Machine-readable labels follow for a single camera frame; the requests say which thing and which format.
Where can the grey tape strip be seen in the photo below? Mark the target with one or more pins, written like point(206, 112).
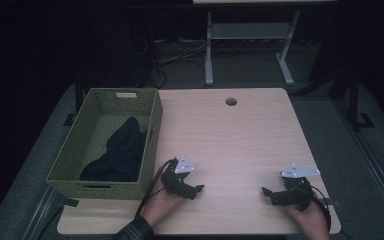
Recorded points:
point(335, 202)

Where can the green woven basket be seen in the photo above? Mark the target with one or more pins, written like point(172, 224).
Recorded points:
point(90, 146)

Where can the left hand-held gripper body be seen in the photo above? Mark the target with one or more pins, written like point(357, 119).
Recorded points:
point(176, 181)

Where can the black metal stand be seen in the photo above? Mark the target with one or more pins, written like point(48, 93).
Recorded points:
point(353, 100)

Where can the black table bracket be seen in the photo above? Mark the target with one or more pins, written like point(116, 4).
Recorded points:
point(70, 202)

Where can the grey metal floor rail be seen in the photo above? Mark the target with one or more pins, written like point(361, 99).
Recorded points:
point(40, 213)
point(373, 160)

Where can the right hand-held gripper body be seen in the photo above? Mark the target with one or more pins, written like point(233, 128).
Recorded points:
point(296, 196)

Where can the dark navy printed t-shirt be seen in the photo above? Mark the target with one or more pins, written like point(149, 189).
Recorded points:
point(123, 153)

